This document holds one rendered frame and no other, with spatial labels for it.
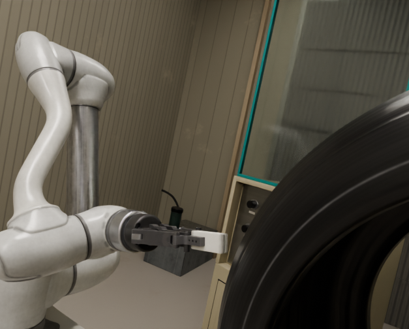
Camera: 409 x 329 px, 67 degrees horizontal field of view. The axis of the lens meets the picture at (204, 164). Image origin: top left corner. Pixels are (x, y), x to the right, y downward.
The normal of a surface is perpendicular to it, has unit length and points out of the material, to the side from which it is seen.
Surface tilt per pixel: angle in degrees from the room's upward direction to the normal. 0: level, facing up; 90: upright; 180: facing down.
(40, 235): 44
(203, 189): 90
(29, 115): 90
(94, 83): 80
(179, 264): 90
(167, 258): 90
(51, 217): 37
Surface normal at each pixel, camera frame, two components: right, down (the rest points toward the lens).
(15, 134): 0.88, 0.21
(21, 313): 0.55, 0.26
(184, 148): -0.44, -0.04
